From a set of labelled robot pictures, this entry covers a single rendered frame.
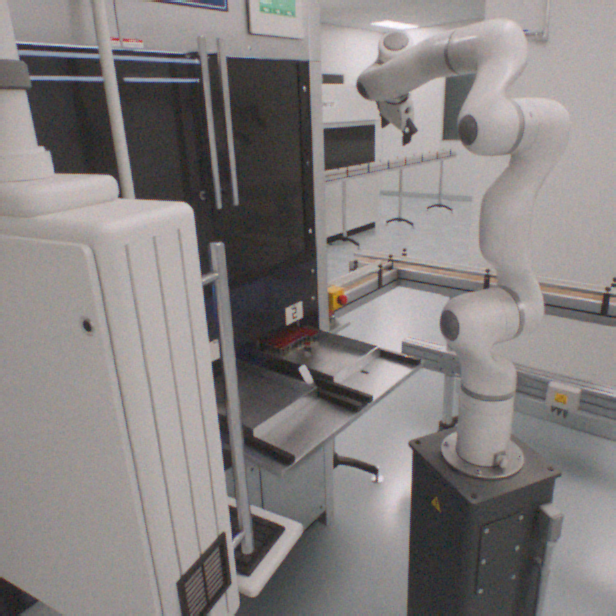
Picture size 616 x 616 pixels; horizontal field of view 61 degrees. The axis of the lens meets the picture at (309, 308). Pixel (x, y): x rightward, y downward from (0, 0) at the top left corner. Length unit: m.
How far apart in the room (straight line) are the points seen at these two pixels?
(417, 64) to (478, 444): 0.87
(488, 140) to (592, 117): 1.80
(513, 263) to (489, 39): 0.42
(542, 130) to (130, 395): 0.84
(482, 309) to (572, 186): 1.78
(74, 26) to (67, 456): 0.84
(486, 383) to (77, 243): 0.88
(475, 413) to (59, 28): 1.18
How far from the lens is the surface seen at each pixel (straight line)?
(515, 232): 1.11
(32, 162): 0.83
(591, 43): 2.82
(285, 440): 1.37
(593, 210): 2.84
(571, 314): 2.32
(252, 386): 1.62
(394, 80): 1.33
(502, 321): 1.15
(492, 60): 1.11
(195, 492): 0.86
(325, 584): 2.22
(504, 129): 1.04
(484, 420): 1.26
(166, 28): 1.41
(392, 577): 2.24
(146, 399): 0.72
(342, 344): 1.86
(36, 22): 1.25
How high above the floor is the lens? 1.66
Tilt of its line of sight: 21 degrees down
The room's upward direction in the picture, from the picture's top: 2 degrees counter-clockwise
